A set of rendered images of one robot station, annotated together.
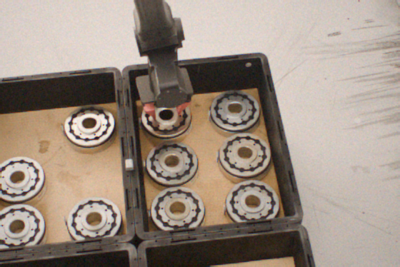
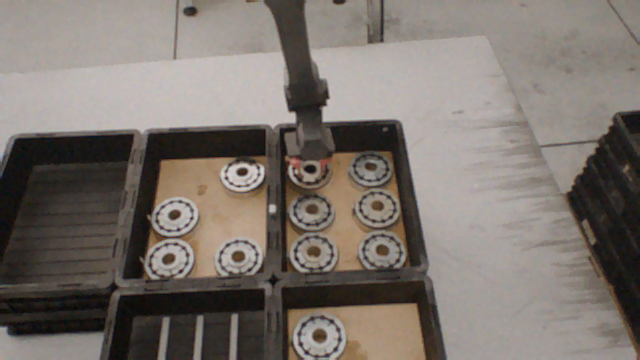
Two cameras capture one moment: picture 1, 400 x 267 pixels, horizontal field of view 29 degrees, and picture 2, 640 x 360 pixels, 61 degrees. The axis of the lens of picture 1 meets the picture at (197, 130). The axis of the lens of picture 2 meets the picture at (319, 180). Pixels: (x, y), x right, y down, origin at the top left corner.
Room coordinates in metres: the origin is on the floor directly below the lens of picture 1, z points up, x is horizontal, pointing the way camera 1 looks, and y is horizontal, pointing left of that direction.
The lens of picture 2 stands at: (0.17, -0.01, 1.87)
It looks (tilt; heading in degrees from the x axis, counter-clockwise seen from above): 53 degrees down; 4
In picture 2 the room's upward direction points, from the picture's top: straight up
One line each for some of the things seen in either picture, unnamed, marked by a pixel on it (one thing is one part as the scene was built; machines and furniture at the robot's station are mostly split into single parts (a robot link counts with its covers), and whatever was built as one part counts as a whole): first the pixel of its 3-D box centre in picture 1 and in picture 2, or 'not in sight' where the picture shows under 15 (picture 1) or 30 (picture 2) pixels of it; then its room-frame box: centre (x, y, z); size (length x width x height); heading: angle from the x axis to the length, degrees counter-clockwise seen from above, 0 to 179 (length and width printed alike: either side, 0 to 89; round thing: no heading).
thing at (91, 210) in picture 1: (93, 219); (238, 257); (0.71, 0.20, 0.86); 0.05 x 0.05 x 0.01
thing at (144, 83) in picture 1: (163, 78); (309, 135); (0.95, 0.06, 0.98); 0.10 x 0.07 x 0.07; 104
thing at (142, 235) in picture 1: (206, 141); (344, 193); (0.84, -0.02, 0.92); 0.40 x 0.30 x 0.02; 7
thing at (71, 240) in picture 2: not in sight; (67, 219); (0.77, 0.58, 0.87); 0.40 x 0.30 x 0.11; 7
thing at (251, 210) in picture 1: (252, 202); (382, 250); (0.74, -0.10, 0.86); 0.05 x 0.05 x 0.01
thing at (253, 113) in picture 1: (235, 110); (370, 168); (0.96, -0.08, 0.86); 0.10 x 0.10 x 0.01
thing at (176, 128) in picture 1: (166, 116); (310, 170); (0.95, 0.06, 0.86); 0.10 x 0.10 x 0.01
